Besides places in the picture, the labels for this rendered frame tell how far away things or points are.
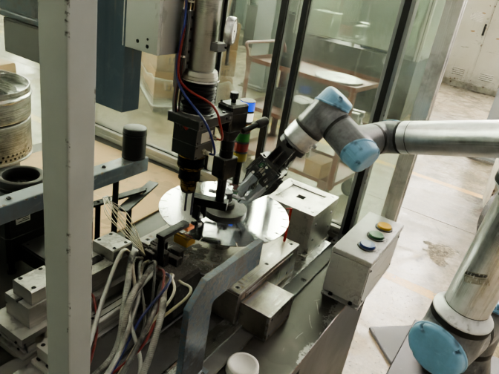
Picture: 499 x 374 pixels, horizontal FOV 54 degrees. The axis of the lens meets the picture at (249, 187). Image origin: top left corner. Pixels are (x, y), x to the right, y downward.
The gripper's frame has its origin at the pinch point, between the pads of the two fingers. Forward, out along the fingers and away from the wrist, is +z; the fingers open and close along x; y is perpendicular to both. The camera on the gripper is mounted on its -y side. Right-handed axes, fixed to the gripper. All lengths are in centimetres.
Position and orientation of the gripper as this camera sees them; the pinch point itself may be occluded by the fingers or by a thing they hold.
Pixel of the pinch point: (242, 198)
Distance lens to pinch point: 124.5
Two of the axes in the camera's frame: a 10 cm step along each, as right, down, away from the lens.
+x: 6.8, 7.2, -1.2
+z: -6.5, 6.7, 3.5
